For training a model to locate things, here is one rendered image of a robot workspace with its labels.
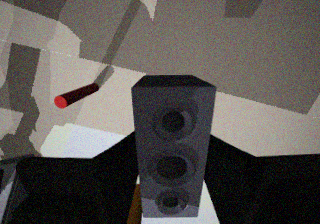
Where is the dark red cylindrical peg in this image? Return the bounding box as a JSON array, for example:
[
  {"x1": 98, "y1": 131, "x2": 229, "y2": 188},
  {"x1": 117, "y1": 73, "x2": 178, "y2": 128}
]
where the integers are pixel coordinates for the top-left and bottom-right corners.
[{"x1": 54, "y1": 83, "x2": 99, "y2": 109}]

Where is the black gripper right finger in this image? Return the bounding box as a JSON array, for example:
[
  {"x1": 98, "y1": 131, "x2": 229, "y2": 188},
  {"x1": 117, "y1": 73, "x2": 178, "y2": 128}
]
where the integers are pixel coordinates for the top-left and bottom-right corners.
[{"x1": 204, "y1": 134, "x2": 320, "y2": 224}]

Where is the dark brown cylinder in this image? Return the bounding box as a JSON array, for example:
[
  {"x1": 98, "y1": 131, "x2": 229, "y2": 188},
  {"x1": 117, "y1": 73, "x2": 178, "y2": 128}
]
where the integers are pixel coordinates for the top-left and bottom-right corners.
[{"x1": 127, "y1": 184, "x2": 143, "y2": 224}]

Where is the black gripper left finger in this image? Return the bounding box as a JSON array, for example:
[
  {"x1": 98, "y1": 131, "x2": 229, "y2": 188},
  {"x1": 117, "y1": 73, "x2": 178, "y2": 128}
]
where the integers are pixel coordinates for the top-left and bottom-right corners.
[{"x1": 16, "y1": 131, "x2": 138, "y2": 224}]

